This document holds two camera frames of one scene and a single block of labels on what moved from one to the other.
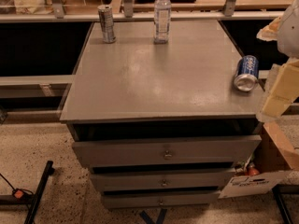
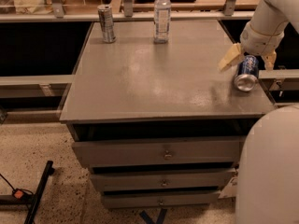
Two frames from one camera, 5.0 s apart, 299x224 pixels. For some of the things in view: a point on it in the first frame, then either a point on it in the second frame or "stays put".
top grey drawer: x=170 y=151 stays put
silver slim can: x=106 y=21 stays put
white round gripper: x=290 y=32 → x=259 y=44
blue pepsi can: x=247 y=77 stays put
